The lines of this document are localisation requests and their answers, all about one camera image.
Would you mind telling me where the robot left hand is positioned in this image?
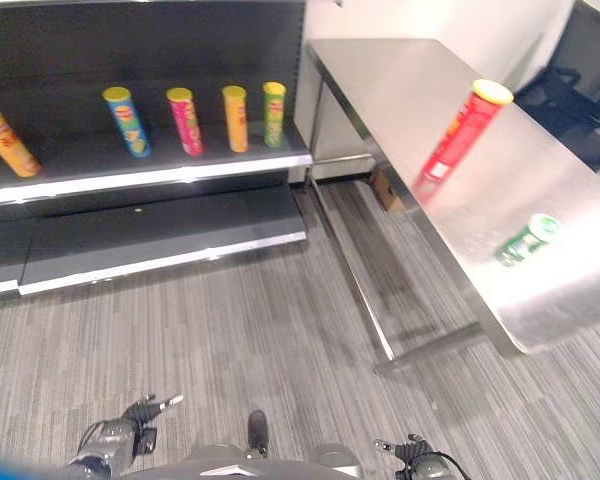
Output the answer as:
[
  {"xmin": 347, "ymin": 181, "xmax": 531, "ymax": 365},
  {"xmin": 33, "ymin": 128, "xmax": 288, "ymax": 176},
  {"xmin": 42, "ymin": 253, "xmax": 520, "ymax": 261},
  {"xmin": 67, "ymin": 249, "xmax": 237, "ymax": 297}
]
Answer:
[{"xmin": 123, "ymin": 393, "xmax": 185, "ymax": 426}]

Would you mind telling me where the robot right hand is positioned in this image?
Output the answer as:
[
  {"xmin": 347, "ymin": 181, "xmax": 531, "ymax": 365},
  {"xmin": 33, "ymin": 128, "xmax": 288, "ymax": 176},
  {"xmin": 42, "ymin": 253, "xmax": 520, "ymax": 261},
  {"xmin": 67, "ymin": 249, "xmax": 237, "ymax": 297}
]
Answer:
[{"xmin": 372, "ymin": 433, "xmax": 434, "ymax": 464}]

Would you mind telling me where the silver robot body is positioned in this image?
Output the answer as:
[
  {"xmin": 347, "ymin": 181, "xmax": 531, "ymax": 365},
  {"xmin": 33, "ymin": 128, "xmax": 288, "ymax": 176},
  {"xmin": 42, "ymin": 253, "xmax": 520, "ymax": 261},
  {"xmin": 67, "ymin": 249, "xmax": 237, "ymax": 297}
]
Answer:
[{"xmin": 124, "ymin": 442, "xmax": 366, "ymax": 480}]

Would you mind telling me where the dark robot foot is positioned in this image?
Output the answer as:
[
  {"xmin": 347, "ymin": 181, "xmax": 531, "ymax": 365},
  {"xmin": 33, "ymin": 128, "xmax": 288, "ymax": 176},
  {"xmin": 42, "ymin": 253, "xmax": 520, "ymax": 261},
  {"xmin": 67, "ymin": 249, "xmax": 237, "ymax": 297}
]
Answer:
[{"xmin": 246, "ymin": 409, "xmax": 271, "ymax": 459}]

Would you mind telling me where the small green white can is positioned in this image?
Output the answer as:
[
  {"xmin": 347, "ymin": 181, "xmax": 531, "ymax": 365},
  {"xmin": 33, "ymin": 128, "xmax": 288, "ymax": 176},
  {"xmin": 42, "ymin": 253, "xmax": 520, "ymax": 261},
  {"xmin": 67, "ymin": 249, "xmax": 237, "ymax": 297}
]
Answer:
[{"xmin": 494, "ymin": 213, "xmax": 561, "ymax": 268}]

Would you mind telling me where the brown cardboard box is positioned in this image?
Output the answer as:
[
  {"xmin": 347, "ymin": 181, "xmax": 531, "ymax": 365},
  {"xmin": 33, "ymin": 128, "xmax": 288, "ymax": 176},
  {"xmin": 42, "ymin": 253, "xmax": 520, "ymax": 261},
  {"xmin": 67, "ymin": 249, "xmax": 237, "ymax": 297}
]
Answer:
[{"xmin": 369, "ymin": 169, "xmax": 406, "ymax": 214}]

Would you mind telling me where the blue chips can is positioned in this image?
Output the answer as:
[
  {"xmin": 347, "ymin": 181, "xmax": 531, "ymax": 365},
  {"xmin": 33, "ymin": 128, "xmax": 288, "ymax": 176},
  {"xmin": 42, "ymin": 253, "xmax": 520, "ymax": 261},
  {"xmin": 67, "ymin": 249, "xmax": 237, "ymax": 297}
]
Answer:
[{"xmin": 101, "ymin": 86, "xmax": 154, "ymax": 160}]

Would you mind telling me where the pink chips can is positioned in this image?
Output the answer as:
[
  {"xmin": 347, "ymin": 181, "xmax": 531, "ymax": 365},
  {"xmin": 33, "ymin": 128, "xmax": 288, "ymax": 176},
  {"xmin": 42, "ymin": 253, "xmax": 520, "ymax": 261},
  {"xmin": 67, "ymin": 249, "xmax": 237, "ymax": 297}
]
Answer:
[{"xmin": 165, "ymin": 87, "xmax": 205, "ymax": 157}]

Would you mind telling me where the stainless steel table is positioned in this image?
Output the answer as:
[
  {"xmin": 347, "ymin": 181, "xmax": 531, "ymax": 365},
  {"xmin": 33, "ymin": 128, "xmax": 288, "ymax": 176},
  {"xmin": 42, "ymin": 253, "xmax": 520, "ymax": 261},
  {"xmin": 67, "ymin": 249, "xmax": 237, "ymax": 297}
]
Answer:
[{"xmin": 304, "ymin": 38, "xmax": 600, "ymax": 376}]

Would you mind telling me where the long orange chips can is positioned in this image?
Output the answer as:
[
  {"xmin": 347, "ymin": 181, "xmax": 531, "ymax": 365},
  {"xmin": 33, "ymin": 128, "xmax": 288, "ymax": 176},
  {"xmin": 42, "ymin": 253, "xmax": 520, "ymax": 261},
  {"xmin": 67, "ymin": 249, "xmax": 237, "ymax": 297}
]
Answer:
[{"xmin": 0, "ymin": 104, "xmax": 43, "ymax": 178}]

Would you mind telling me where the short orange chips can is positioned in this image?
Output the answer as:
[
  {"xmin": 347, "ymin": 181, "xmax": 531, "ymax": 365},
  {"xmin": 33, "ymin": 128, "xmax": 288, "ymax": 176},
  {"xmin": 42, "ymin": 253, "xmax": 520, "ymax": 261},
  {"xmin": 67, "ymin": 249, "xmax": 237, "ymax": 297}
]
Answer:
[{"xmin": 221, "ymin": 85, "xmax": 250, "ymax": 154}]

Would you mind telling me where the red chips can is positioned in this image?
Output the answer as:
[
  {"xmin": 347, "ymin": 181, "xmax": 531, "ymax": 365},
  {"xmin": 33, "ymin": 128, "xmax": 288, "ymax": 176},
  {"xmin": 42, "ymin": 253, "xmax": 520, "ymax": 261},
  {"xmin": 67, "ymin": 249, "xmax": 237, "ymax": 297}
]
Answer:
[{"xmin": 412, "ymin": 78, "xmax": 515, "ymax": 204}]

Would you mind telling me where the green chips can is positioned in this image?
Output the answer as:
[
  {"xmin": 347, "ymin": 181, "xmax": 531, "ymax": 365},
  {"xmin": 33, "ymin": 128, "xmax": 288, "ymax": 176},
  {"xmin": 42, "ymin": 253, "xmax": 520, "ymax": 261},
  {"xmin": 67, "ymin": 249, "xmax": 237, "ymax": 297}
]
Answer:
[{"xmin": 262, "ymin": 81, "xmax": 287, "ymax": 148}]

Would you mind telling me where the black metal shelving unit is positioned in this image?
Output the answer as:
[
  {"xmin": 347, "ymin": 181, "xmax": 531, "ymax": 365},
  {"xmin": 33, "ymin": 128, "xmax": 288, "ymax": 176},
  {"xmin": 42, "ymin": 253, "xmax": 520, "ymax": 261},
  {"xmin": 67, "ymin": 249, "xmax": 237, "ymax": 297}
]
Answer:
[{"xmin": 0, "ymin": 0, "xmax": 315, "ymax": 301}]

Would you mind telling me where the black office chair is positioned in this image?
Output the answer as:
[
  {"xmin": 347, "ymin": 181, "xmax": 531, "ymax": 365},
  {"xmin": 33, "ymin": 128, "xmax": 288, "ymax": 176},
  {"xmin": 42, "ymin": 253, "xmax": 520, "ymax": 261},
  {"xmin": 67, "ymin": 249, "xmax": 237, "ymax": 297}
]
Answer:
[{"xmin": 514, "ymin": 64, "xmax": 600, "ymax": 174}]

